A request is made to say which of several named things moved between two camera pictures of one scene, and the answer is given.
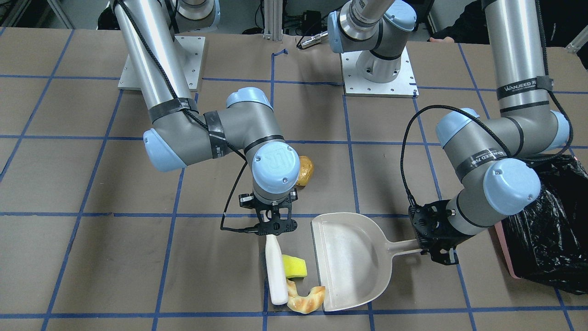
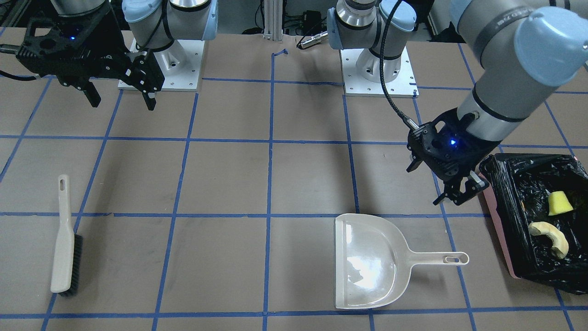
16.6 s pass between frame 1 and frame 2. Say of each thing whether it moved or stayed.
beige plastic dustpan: moved
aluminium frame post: stayed
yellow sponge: moved
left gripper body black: moved
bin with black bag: stayed
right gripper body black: moved
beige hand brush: moved
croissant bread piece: moved
